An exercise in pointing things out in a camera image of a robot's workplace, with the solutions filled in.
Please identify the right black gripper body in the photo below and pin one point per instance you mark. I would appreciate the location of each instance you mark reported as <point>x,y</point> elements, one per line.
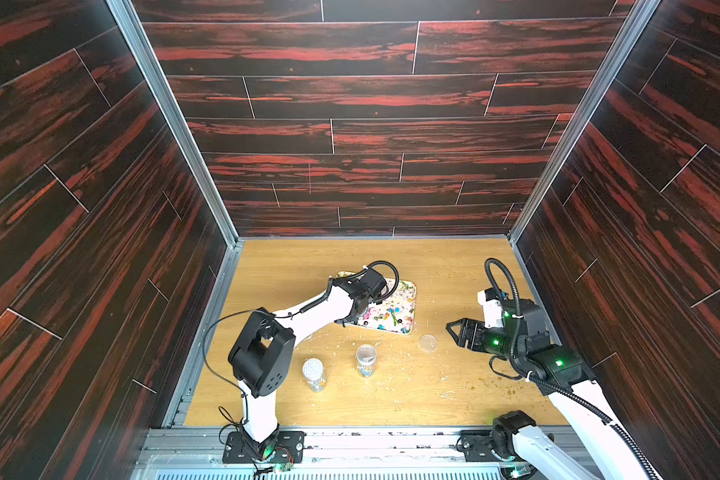
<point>474,334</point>

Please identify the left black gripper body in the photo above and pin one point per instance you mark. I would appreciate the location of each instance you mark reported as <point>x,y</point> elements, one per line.
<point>354,319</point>

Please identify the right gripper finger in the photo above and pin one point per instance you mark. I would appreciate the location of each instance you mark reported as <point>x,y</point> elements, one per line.
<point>461,340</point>
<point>459,327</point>

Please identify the clear plastic jar lid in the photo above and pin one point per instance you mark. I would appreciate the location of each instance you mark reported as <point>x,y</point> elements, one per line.
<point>428,343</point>

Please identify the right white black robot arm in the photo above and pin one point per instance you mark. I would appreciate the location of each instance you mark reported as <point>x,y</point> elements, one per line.
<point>513,330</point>

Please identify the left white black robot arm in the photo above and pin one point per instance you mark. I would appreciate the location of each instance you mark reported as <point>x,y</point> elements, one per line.
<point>261,355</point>

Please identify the left white-lidded candy jar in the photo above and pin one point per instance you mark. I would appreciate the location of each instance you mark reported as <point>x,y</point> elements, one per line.
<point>314,374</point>

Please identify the floral pink rectangular tray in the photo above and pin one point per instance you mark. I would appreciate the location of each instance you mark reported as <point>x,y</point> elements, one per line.
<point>392,309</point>

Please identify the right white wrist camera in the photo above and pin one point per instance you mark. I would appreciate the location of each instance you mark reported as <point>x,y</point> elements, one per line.
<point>492,307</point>

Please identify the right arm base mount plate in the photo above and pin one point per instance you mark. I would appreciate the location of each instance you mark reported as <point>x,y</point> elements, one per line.
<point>485,445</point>

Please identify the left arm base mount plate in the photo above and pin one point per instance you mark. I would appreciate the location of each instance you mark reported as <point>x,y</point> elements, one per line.
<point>280,448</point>

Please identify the metal front rail frame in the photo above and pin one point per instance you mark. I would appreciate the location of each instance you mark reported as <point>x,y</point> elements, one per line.
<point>359,452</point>

